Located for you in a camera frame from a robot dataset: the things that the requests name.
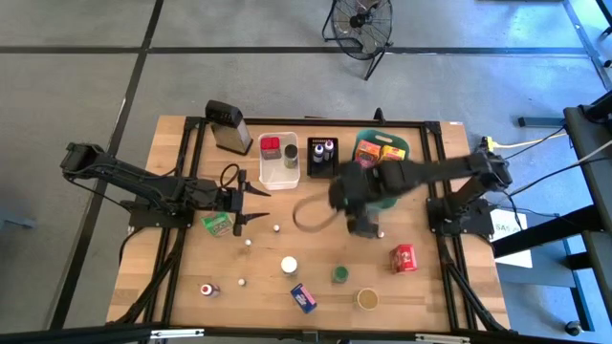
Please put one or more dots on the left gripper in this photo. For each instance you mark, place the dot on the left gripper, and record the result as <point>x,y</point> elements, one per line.
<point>239,200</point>

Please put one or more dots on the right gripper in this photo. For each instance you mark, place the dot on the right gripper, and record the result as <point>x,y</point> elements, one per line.
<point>354,188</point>

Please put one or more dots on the pink Raisin Bran cereal box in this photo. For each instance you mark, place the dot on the pink Raisin Bran cereal box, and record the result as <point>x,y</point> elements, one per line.
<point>367,161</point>

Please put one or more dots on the orange cereal box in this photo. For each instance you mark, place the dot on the orange cereal box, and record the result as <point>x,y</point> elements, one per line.
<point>368,150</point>

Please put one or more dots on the green Apple Jacks cereal box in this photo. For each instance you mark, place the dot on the green Apple Jacks cereal box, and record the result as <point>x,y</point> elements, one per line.
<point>216,224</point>

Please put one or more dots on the purple-tipped squeeze bottle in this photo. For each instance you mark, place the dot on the purple-tipped squeeze bottle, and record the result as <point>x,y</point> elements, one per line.
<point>329,149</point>

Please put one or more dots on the blue-tipped squeeze bottle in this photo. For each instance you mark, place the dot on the blue-tipped squeeze bottle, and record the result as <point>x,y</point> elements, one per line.
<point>318,154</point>

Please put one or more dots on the yellow Corn Pops cereal box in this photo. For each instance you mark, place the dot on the yellow Corn Pops cereal box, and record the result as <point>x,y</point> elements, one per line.
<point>393,153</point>

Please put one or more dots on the smoked paprika tin red lid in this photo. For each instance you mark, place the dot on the smoked paprika tin red lid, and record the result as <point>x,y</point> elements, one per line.
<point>270,145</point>

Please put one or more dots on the black-lidded herb jar green label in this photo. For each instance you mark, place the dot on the black-lidded herb jar green label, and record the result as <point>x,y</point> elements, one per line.
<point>290,155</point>

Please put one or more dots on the white-lidded spice jar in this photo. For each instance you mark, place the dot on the white-lidded spice jar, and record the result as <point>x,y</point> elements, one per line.
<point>289,264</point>

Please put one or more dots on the red patterned tin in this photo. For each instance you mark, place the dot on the red patterned tin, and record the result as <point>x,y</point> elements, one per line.
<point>403,258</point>

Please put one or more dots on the red-capped spice bottle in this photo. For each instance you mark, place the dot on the red-capped spice bottle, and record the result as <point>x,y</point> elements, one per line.
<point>206,289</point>

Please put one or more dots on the blue Frosted Flakes cereal box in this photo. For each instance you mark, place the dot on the blue Frosted Flakes cereal box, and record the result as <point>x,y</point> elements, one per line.
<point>303,298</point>

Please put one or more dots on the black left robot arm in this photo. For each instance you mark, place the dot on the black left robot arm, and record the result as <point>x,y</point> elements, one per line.
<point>143,181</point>

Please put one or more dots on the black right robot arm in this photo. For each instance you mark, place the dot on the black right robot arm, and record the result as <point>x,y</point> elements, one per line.
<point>454,167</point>

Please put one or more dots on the black slotted plastic basket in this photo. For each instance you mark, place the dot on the black slotted plastic basket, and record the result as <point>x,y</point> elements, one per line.
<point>322,171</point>

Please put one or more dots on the teal plastic bin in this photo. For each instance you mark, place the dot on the teal plastic bin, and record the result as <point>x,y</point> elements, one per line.
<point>387,203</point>

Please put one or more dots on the white plastic bin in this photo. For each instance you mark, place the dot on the white plastic bin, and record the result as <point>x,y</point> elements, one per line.
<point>279,177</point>

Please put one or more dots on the dark rectangular box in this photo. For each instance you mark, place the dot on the dark rectangular box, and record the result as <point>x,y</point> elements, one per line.
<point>364,228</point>

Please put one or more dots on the green-lidded oregano glass jar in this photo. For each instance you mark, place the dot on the green-lidded oregano glass jar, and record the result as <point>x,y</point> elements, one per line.
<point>340,273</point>

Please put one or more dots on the yellow power strip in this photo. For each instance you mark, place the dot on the yellow power strip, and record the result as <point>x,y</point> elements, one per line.
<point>488,143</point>

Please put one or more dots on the white paper sign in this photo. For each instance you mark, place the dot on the white paper sign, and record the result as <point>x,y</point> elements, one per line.
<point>511,224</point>

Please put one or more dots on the black floor fan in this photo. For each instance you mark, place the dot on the black floor fan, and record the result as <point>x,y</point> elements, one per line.
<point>357,20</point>

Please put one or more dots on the grey metal floor bar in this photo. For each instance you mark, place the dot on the grey metal floor bar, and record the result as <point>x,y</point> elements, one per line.
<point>540,122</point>

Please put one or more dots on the black overhead crossbar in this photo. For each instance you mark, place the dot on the black overhead crossbar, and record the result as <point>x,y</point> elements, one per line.
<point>72,334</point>

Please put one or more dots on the black workbench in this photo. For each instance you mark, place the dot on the black workbench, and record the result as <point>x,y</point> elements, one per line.
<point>593,191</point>

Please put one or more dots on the black caster wheel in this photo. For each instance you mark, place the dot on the black caster wheel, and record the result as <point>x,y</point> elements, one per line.
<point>572,328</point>

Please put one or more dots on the black aluminium table frame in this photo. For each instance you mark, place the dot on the black aluminium table frame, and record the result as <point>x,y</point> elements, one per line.
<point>334,122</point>

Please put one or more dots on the small black clamp post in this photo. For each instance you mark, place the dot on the small black clamp post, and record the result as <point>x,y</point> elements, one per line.
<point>378,115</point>

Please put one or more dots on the blue-grey metal cart frame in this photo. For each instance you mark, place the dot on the blue-grey metal cart frame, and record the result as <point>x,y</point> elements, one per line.
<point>535,277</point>

